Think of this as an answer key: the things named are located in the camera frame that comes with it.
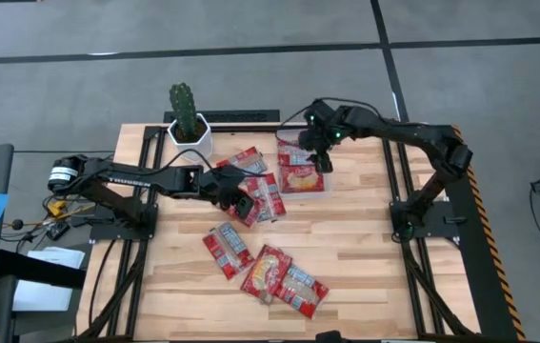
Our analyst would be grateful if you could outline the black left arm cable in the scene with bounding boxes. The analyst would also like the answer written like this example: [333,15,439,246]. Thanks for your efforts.
[154,148,216,172]

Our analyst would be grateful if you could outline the white paper sheets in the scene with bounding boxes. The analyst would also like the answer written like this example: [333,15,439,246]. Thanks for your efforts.
[11,246,86,313]

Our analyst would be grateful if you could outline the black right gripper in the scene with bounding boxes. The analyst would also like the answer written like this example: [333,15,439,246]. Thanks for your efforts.
[297,107,347,174]

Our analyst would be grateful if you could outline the black table-level camera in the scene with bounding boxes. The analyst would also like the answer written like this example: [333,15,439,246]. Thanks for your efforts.
[315,329,347,343]

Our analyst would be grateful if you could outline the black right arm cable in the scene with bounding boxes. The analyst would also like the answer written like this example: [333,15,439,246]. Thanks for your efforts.
[276,97,385,139]

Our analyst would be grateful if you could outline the white hexagonal plant pot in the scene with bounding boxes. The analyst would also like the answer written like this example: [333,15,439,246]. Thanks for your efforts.
[167,112,214,163]

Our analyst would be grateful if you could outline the clear plastic bin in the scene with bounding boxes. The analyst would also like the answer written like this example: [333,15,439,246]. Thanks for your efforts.
[276,128,332,194]

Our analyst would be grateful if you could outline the small black device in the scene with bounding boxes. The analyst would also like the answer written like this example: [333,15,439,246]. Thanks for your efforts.
[48,221,70,241]

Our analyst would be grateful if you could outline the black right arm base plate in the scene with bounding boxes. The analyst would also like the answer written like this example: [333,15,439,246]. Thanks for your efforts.
[390,199,466,239]

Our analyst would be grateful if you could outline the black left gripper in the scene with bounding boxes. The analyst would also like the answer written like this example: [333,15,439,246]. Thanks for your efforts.
[202,167,256,220]

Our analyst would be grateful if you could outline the black aluminium rail frame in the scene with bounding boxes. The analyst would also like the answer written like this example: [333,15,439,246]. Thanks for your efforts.
[76,124,490,342]

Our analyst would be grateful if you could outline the black panel with hazard stripes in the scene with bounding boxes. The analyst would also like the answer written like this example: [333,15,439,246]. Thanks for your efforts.
[445,124,527,342]

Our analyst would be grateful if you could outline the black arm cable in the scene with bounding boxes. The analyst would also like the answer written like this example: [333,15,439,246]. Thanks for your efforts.
[154,148,216,172]
[276,97,385,139]

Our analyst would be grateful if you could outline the black perforated strip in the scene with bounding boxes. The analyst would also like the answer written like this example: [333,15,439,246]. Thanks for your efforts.
[163,109,281,124]

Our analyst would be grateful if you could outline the green cactus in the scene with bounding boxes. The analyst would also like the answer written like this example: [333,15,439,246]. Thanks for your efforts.
[169,82,199,139]

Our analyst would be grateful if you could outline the yellow connector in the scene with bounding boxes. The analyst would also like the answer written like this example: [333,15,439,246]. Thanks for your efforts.
[48,199,69,218]

